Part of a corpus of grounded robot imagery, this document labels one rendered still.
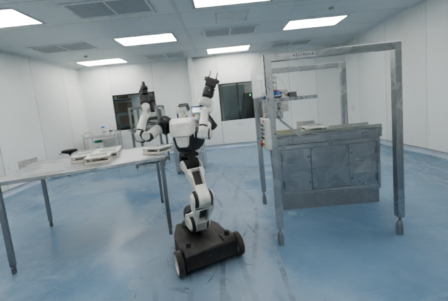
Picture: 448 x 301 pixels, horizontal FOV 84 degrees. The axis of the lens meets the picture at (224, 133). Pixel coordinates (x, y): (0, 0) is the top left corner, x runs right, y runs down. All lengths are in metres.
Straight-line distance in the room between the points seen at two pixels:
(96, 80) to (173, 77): 2.39
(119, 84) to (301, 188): 6.72
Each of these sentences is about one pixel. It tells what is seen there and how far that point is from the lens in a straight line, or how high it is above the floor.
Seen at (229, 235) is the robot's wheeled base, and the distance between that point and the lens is 2.34.
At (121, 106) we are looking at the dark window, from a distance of 8.53.
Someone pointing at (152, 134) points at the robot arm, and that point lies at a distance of 2.25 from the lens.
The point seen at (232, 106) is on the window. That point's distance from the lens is 7.92.
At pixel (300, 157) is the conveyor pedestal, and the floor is 0.63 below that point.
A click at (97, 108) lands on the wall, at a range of 8.83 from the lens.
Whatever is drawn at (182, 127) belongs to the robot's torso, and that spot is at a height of 1.18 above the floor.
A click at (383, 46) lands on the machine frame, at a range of 2.59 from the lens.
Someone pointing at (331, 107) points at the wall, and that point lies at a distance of 8.63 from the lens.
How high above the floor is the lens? 1.33
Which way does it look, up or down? 6 degrees down
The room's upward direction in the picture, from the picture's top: 6 degrees counter-clockwise
